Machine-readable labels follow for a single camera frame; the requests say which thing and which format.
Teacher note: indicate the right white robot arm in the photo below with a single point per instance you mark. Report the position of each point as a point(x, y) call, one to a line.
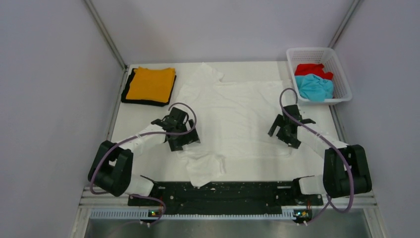
point(345, 167)

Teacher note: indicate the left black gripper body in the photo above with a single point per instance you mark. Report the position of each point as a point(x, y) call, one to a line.
point(182, 128)

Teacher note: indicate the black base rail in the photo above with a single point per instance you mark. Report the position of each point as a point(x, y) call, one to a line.
point(226, 198)

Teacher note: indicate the red t shirt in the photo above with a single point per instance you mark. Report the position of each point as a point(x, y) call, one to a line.
point(312, 68)

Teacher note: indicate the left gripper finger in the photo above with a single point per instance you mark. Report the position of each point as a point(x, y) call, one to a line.
point(192, 137)
point(176, 144)

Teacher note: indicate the white t shirt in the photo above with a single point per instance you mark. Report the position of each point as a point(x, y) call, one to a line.
point(233, 123)

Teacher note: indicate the white slotted cable duct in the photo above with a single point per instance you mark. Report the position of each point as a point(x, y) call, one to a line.
point(153, 214)

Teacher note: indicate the white plastic basket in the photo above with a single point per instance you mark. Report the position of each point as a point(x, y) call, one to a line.
point(327, 57)

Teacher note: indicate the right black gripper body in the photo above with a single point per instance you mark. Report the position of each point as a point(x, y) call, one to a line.
point(288, 139)

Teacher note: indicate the folded orange t shirt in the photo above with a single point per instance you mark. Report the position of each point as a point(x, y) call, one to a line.
point(151, 84)

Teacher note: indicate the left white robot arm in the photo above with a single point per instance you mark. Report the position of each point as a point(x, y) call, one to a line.
point(111, 170)

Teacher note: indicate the teal t shirt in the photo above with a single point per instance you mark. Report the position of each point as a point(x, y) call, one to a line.
point(314, 88)

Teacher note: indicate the folded black t shirt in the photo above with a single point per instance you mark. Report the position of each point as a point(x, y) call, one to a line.
point(126, 97)

